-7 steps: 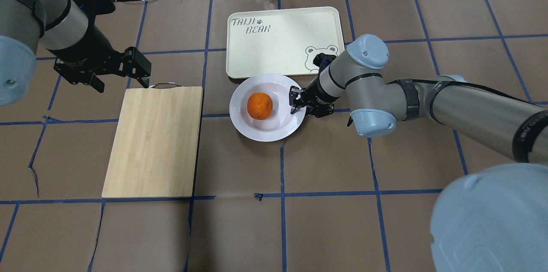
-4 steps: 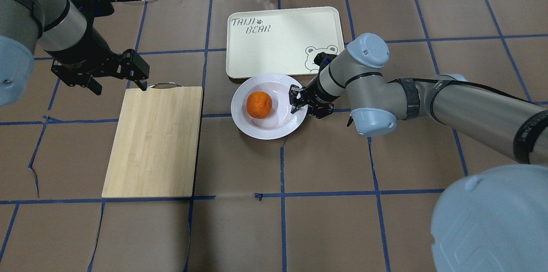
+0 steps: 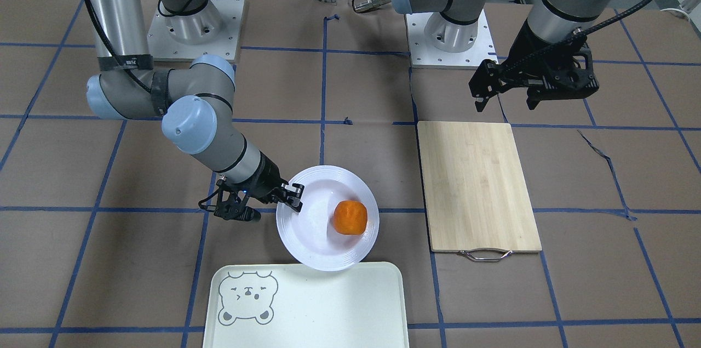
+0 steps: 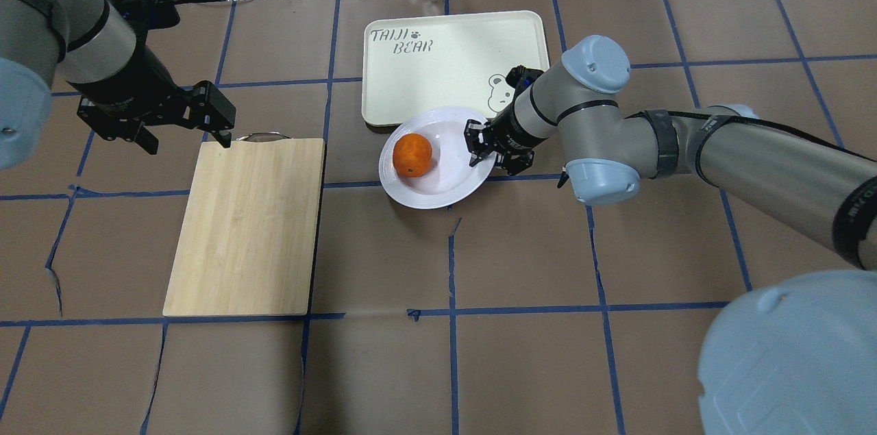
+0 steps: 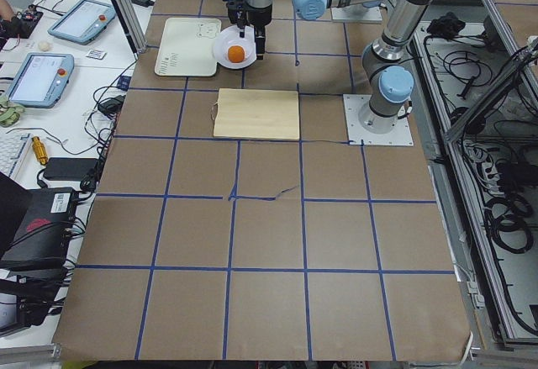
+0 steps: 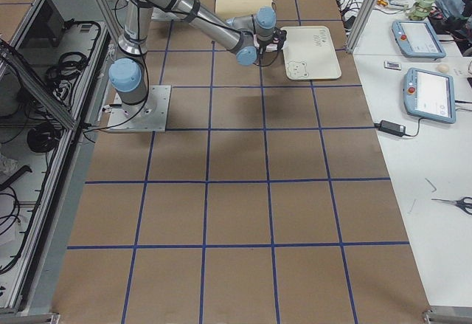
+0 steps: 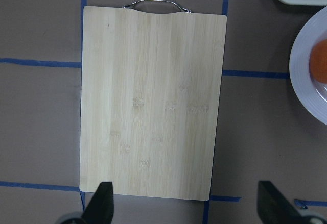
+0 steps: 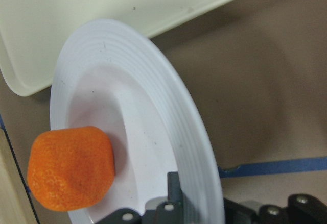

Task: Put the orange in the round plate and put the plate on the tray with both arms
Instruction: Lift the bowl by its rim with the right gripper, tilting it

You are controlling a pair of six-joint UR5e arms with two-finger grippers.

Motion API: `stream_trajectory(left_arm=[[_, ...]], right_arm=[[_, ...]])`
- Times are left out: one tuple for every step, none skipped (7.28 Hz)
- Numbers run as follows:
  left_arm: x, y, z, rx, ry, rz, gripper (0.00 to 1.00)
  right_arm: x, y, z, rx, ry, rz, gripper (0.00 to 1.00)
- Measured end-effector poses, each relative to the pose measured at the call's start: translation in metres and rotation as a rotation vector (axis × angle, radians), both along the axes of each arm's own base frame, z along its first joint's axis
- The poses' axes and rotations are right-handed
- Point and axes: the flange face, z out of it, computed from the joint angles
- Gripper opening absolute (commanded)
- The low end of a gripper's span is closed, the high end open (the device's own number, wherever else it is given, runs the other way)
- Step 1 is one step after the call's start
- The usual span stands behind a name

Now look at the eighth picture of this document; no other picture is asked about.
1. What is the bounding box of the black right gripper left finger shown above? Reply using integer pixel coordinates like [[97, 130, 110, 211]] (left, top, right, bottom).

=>
[[98, 171, 184, 224]]

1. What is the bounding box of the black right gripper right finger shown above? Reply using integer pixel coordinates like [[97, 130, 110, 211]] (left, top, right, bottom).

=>
[[224, 193, 326, 223]]

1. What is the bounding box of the orange fruit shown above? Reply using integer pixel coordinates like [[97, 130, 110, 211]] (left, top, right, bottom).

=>
[[27, 126, 115, 212]]

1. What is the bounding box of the white round plate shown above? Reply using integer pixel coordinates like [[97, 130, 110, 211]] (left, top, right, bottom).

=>
[[50, 19, 225, 223]]

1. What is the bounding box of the cream bear tray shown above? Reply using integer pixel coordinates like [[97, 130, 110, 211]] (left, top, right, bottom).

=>
[[1, 0, 233, 96]]

